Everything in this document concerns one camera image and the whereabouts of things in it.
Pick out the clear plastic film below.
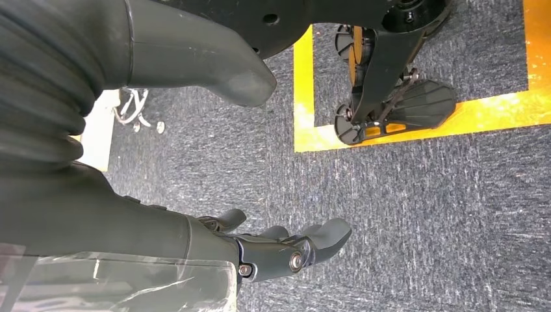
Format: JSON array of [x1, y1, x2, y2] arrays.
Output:
[[0, 243, 240, 312]]

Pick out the pale desk side panel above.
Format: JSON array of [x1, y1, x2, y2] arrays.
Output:
[[73, 89, 122, 172]]

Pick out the black robot foot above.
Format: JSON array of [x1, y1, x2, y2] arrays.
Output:
[[335, 79, 458, 146]]

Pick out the white cables under desk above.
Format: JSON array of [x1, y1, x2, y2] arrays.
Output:
[[112, 88, 166, 135]]

